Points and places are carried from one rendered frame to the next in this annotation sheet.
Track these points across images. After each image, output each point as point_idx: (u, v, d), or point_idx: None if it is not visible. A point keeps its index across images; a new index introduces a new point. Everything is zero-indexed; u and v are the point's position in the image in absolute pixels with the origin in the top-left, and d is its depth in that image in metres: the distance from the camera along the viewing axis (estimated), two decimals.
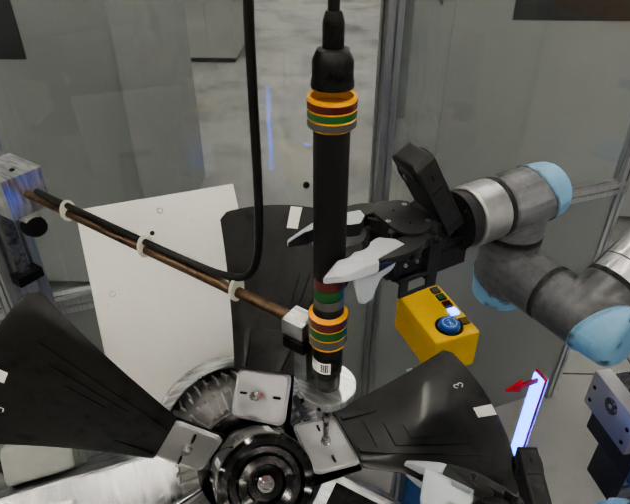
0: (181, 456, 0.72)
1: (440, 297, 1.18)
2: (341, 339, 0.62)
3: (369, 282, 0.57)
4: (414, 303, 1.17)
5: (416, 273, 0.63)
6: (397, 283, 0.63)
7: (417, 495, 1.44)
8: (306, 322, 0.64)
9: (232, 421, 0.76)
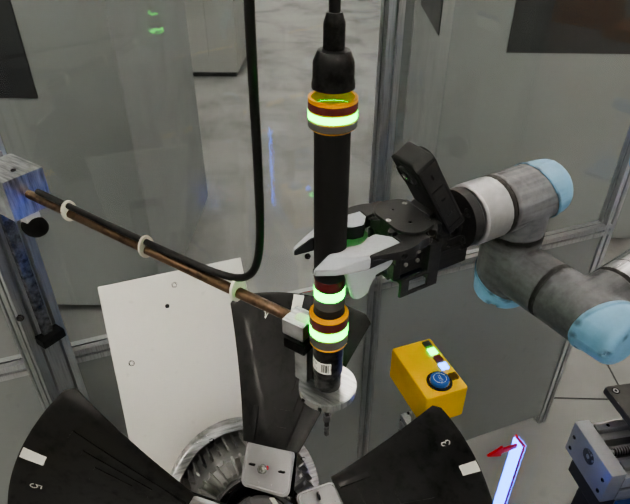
0: None
1: (431, 351, 1.27)
2: (342, 339, 0.62)
3: (362, 278, 0.57)
4: (407, 357, 1.26)
5: (417, 272, 0.63)
6: (398, 282, 0.63)
7: None
8: (307, 322, 0.64)
9: (242, 489, 0.86)
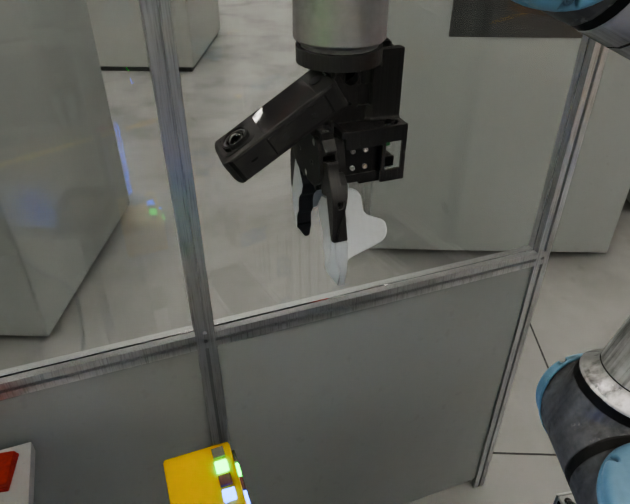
0: None
1: (219, 467, 0.82)
2: None
3: (361, 234, 0.51)
4: (180, 477, 0.81)
5: (382, 146, 0.49)
6: (388, 162, 0.51)
7: None
8: None
9: None
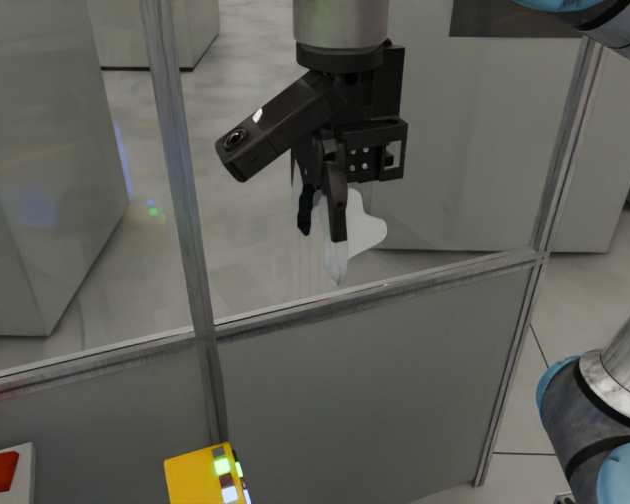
0: None
1: (219, 467, 0.82)
2: None
3: (361, 234, 0.51)
4: (180, 477, 0.81)
5: (382, 146, 0.49)
6: (388, 162, 0.51)
7: None
8: None
9: None
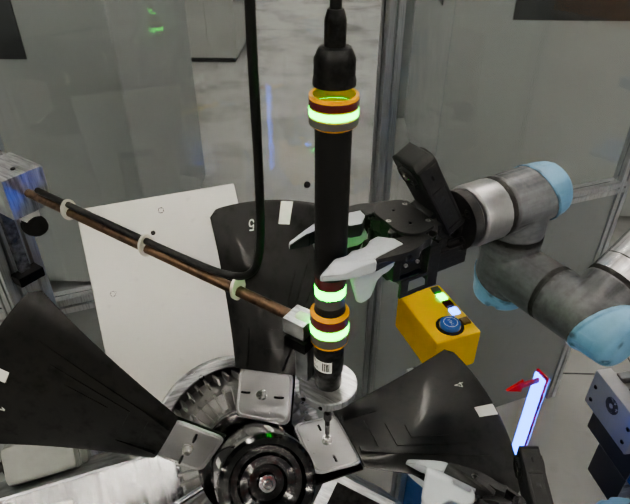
0: (249, 392, 0.75)
1: (441, 297, 1.18)
2: (342, 338, 0.62)
3: (367, 281, 0.57)
4: (415, 303, 1.17)
5: (416, 273, 0.63)
6: (397, 283, 0.63)
7: (418, 495, 1.44)
8: (307, 321, 0.64)
9: (285, 428, 0.78)
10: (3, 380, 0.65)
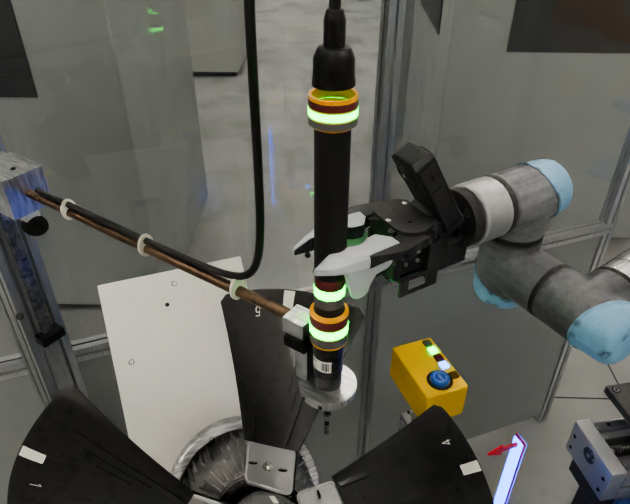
0: (256, 463, 0.84)
1: (432, 350, 1.26)
2: (342, 338, 0.62)
3: (362, 278, 0.57)
4: (407, 356, 1.26)
5: (416, 272, 0.63)
6: (397, 282, 0.63)
7: None
8: (307, 321, 0.64)
9: None
10: (41, 462, 0.74)
